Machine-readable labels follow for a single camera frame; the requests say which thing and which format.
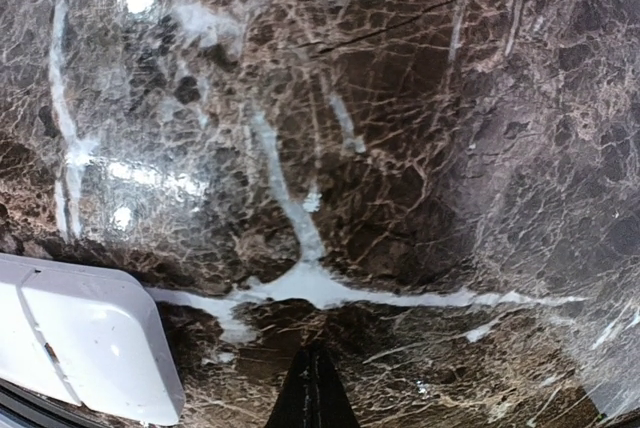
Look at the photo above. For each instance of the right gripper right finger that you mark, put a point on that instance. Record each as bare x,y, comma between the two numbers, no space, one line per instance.
330,405

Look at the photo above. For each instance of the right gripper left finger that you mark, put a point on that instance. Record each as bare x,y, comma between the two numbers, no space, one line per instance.
294,404

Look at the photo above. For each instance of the white remote control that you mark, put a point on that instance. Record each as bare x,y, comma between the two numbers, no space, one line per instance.
26,359

